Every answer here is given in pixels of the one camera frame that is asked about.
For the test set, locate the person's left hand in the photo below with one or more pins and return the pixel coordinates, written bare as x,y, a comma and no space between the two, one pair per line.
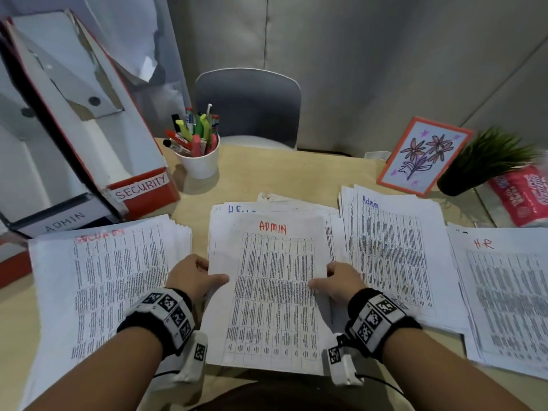
192,278

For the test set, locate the person's right hand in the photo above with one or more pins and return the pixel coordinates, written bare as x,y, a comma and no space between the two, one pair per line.
342,282

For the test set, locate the admin paper pile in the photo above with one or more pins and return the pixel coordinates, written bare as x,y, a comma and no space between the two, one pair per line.
398,261

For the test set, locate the security paper pile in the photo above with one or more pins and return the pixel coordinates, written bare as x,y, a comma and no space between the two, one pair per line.
107,278

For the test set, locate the unsorted paper pile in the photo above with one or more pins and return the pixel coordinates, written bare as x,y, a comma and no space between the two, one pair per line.
278,203

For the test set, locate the HR paper pile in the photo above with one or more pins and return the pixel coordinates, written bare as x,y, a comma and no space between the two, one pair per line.
505,303

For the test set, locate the black admin file box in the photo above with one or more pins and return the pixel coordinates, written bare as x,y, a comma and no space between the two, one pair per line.
25,179

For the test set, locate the person's left forearm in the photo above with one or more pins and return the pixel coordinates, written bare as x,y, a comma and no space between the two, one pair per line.
98,372

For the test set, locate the person's right forearm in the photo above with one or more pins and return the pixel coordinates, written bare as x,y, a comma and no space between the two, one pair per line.
449,372

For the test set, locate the person's dark shirt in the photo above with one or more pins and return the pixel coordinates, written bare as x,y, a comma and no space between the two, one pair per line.
291,400

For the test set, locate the black left wristband with markers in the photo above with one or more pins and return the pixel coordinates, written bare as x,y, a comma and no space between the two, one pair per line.
162,312

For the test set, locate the black wristband with markers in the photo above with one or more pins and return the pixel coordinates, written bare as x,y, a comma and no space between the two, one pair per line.
381,321
162,312

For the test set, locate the black right wristband with markers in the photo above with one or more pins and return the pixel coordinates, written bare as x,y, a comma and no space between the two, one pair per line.
381,321

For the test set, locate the white pen cup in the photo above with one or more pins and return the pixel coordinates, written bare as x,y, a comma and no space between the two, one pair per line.
199,164

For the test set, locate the small white container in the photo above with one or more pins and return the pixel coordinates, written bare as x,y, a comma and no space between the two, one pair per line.
376,155

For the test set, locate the bunch of coloured markers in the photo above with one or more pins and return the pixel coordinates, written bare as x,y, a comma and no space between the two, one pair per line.
192,132

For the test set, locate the green plant in black pot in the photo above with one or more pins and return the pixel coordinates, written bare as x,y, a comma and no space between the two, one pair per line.
454,184

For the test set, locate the orange framed flower drawing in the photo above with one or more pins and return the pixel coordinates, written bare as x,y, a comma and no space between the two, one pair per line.
424,156

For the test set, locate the grey chair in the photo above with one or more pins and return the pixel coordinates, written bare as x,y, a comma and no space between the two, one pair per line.
248,102

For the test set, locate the red white paper towel pack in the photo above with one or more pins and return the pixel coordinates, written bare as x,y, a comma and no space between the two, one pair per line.
522,196

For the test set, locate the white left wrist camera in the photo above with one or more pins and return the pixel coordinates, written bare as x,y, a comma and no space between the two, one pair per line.
192,359

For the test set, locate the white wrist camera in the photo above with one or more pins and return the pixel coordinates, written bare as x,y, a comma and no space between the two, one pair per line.
342,363
192,359

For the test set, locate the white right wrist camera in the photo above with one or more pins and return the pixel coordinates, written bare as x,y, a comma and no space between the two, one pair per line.
342,363

